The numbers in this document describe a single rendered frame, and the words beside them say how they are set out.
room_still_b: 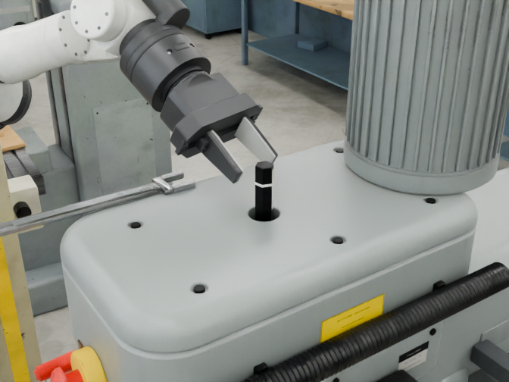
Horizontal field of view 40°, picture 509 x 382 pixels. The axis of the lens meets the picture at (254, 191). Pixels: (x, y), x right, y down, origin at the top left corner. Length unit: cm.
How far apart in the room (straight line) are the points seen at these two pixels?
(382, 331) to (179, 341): 24
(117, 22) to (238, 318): 38
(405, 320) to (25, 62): 58
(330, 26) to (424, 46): 660
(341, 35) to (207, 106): 651
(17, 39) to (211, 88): 28
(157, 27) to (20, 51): 21
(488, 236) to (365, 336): 35
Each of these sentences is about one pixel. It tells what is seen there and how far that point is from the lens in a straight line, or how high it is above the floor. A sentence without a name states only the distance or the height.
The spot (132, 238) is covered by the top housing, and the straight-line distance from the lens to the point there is 78.
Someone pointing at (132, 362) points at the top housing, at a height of 184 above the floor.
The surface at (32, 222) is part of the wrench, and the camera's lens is 82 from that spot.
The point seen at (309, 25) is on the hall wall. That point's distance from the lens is 768.
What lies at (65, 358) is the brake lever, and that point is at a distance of 91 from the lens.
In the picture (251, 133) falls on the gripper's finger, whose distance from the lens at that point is 82.
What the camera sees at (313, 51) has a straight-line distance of 707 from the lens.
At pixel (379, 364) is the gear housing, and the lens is 90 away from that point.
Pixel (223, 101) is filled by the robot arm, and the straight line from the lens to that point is 81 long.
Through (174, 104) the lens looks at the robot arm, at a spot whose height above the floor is 201.
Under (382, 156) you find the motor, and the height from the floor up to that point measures 193.
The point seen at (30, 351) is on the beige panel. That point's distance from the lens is 301.
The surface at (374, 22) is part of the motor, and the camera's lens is 83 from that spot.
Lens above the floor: 230
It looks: 28 degrees down
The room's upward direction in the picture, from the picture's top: straight up
